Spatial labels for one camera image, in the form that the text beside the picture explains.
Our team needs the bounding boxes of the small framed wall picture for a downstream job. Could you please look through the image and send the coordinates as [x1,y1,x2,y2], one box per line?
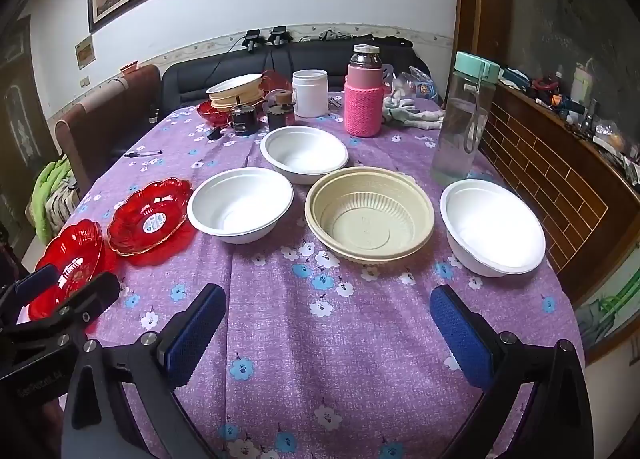
[75,35,96,70]

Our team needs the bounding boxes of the clear bottle with teal lid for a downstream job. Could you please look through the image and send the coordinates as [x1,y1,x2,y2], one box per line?
[431,51,501,186]

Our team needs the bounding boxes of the green painted panel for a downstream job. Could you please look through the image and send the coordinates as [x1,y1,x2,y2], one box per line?
[575,269,640,350]

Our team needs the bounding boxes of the clutter of small items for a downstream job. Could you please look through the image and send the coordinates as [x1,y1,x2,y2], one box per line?
[500,59,640,180]

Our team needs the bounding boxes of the printed blanket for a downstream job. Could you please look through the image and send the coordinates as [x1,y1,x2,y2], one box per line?
[45,174,81,235]

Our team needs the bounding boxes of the brown armchair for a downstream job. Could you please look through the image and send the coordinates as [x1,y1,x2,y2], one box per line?
[54,64,163,190]

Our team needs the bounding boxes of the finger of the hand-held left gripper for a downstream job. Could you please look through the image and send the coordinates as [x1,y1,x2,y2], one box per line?
[10,271,121,340]
[0,264,60,312]

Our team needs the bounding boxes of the dark glass jar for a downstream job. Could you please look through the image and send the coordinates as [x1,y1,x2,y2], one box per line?
[230,104,258,137]
[266,92,296,131]

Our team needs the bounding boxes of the red glass plate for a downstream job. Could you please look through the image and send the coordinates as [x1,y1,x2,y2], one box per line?
[196,100,236,127]
[260,69,293,100]

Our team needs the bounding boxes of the green cloth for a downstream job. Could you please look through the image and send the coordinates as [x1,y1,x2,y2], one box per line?
[30,156,73,240]

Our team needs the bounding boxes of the red scalloped plastic plate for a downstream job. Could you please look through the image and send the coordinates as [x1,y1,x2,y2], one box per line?
[106,178,197,267]
[27,219,108,322]

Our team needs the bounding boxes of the white plastic jar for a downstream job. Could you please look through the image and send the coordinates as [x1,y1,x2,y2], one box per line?
[292,69,329,119]

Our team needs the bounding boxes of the dark clothes pile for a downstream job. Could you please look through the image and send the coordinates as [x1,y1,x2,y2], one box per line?
[312,28,416,47]

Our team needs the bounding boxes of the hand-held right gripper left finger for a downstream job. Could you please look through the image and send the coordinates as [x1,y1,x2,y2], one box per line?
[59,283,228,459]

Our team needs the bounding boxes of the purple floral tablecloth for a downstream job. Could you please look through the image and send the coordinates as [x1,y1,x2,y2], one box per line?
[47,92,586,459]

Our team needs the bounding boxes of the bottle with pink knit sleeve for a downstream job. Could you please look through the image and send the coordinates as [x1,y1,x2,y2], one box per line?
[343,44,385,137]

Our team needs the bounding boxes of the clear plastic bag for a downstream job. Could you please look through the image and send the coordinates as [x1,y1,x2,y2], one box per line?
[392,66,441,102]

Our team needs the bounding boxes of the beige ribbed plastic bowl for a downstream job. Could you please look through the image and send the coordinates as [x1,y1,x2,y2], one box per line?
[304,166,436,265]

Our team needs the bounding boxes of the white foam bowl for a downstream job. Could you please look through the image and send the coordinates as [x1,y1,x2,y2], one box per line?
[440,179,547,278]
[206,73,264,96]
[187,167,294,245]
[259,126,349,186]

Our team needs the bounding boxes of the black leather sofa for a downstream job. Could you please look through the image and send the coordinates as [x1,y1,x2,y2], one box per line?
[161,36,431,112]

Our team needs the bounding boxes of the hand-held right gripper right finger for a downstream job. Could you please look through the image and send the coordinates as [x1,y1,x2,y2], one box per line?
[430,284,594,459]

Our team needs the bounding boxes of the dark wooden glass-door cabinet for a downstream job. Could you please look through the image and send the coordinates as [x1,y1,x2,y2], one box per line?
[0,14,56,260]

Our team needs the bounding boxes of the wooden brick-pattern counter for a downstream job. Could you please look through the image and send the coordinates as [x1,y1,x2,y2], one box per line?
[477,79,640,305]

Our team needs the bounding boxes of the pale work gloves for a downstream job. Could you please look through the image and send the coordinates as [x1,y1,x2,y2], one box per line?
[382,89,446,130]

